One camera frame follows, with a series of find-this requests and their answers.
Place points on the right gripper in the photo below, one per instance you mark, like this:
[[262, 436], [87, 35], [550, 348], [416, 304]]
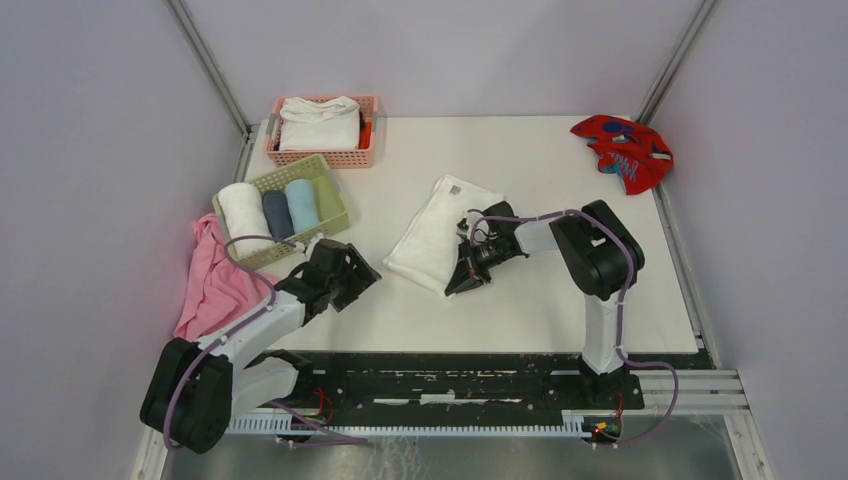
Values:
[[465, 275]]

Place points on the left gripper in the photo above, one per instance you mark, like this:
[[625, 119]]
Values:
[[367, 276]]

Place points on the white towel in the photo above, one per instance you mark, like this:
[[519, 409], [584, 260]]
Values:
[[310, 125], [241, 205], [427, 252]]

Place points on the light blue towel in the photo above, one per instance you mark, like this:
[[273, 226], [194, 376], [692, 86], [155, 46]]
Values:
[[300, 195]]

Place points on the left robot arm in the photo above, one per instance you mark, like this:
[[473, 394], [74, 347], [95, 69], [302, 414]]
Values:
[[199, 386]]

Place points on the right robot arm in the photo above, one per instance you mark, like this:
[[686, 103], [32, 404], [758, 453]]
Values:
[[601, 255]]

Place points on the rolled dark blue towel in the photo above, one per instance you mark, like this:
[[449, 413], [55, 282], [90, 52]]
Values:
[[277, 214]]

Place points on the rolled white towel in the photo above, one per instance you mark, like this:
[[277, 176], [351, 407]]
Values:
[[241, 205]]

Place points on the pink plastic basket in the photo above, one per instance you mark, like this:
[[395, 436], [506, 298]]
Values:
[[361, 157]]

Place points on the pink towel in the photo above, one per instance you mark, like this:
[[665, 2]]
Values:
[[217, 292]]

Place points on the folded white towel in basket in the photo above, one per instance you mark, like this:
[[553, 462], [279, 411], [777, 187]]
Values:
[[310, 125]]

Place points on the red and teal patterned towel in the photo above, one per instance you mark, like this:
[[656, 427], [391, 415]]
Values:
[[635, 153]]

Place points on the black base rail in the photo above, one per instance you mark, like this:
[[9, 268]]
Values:
[[453, 390]]

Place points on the white cable duct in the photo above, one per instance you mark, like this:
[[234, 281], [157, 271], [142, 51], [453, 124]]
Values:
[[273, 422]]

